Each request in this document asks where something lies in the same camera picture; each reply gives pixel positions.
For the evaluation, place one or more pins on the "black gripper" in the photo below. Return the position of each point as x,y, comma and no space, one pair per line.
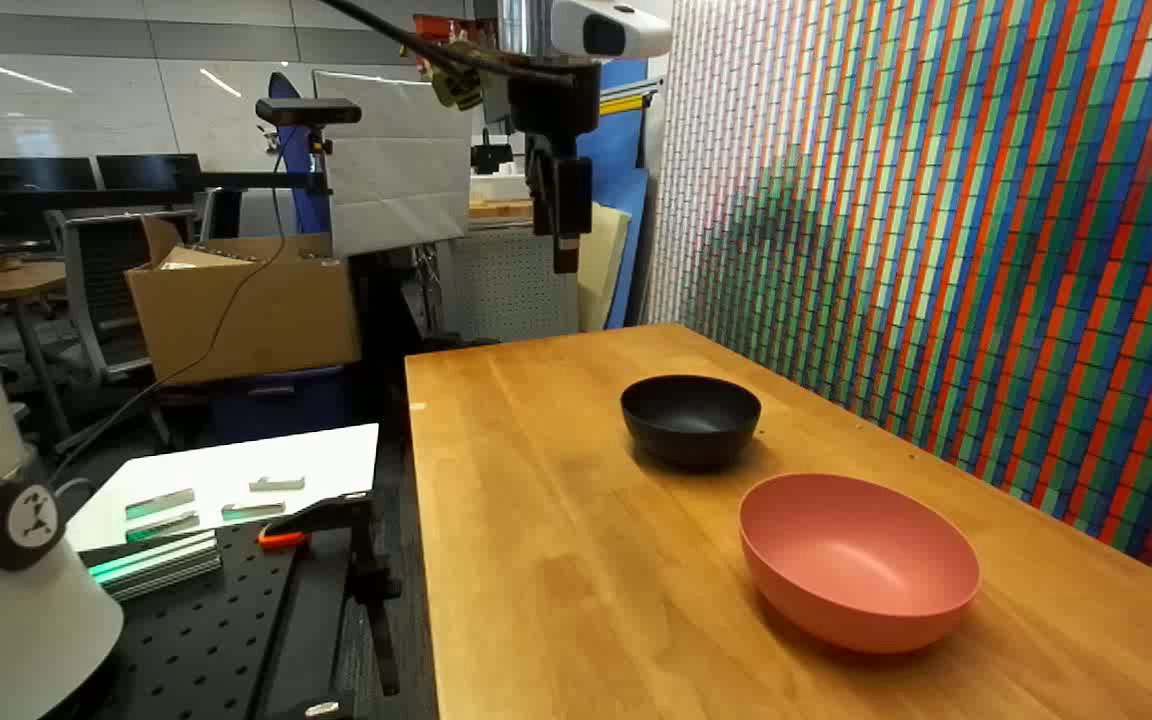
562,105

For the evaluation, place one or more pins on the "pink bowl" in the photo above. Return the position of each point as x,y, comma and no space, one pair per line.
859,565

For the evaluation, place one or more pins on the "black bowl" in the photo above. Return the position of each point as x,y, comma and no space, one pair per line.
690,423

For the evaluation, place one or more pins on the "blue panel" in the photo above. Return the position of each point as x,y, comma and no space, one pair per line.
625,186

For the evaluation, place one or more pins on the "beige board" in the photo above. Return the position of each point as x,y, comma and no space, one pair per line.
600,273

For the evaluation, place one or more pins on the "white foam board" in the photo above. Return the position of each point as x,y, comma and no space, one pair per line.
396,166

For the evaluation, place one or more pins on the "cardboard box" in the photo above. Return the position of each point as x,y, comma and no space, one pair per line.
240,314

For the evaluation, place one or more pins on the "blue crate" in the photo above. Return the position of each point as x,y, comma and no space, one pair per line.
276,407

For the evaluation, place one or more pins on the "black monitor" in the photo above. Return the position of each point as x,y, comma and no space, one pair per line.
36,173
151,173

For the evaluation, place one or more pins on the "white paper sheet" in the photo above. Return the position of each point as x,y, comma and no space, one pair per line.
223,475

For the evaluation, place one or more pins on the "black tripod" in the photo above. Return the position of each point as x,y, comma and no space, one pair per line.
370,600

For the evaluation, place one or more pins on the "grey office chair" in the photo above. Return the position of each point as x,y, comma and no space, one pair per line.
103,281

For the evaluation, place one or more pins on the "grey green marker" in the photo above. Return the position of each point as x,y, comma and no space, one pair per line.
162,503

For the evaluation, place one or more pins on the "green white box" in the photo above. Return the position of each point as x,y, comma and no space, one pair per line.
159,563

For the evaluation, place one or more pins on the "round wooden table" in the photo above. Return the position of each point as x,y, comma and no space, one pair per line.
0,281

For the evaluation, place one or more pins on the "black perforated breadboard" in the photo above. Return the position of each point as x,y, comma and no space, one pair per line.
190,642

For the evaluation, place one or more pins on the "black stereo camera on stand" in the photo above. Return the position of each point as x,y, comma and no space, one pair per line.
305,112

